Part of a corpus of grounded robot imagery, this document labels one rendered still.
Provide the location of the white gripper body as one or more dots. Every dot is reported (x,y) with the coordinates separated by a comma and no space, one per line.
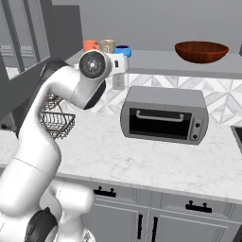
(124,63)

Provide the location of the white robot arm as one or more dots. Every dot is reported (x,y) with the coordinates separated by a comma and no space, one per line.
(34,164)

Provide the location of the grey cabinet shelf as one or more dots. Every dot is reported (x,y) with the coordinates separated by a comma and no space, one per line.
(182,64)

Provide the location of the grey glass cabinet door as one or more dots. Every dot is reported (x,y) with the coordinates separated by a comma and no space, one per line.
(34,38)

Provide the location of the blue cup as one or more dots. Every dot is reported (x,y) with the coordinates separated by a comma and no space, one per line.
(123,50)

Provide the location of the beige glass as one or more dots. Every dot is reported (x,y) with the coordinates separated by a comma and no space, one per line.
(107,46)

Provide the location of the orange cup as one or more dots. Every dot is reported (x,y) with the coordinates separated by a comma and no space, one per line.
(90,46)

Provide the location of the grey toaster oven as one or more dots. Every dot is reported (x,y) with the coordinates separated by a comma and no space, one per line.
(164,98)

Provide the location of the black toaster oven door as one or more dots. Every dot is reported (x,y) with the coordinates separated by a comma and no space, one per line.
(159,126)

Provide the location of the brown wooden bowl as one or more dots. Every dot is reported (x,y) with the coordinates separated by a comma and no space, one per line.
(201,53)

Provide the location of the grey toaster oven knob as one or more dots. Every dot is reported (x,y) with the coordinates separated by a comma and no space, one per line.
(195,136)
(198,124)

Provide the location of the grey drawer front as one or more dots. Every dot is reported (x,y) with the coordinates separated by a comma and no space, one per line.
(129,193)
(176,203)

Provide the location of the dark sink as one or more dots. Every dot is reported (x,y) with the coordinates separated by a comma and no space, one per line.
(238,136)

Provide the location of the grey cupboard door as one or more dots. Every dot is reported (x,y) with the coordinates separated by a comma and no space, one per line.
(192,229)
(116,224)

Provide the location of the white wall outlet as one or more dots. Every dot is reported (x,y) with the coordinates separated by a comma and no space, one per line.
(119,81)

